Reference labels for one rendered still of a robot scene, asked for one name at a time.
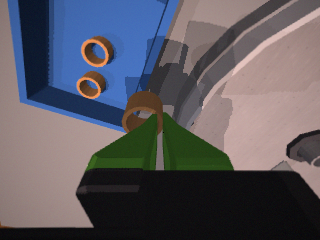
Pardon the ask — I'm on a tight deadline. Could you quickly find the bronze bushing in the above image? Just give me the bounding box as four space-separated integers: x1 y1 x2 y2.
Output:
77 71 106 99
81 36 113 67
122 91 163 135

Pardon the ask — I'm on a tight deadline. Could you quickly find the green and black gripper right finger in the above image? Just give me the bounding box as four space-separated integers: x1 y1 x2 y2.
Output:
162 112 234 170

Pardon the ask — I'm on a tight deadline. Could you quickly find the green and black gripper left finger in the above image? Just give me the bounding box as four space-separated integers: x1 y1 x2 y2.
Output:
84 114 157 173

